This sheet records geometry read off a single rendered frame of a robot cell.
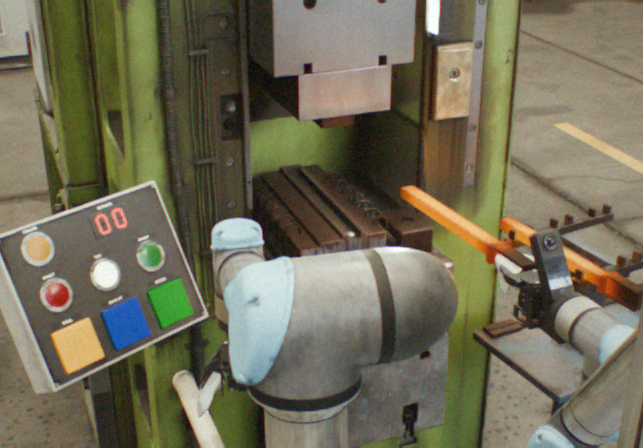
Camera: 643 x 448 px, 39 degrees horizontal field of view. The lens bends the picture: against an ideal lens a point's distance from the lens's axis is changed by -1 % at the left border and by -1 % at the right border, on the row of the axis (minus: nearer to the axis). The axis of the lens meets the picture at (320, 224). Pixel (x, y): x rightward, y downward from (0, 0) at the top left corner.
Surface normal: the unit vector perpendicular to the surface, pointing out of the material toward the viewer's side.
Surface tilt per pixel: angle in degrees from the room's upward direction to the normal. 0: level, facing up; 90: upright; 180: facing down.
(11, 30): 90
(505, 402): 0
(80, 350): 60
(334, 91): 90
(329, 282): 26
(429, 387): 90
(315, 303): 49
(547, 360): 0
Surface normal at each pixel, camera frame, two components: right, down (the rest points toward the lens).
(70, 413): 0.00, -0.90
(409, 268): 0.36, -0.63
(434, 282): 0.67, -0.40
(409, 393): 0.36, 0.40
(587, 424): -0.59, 0.39
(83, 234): 0.62, -0.19
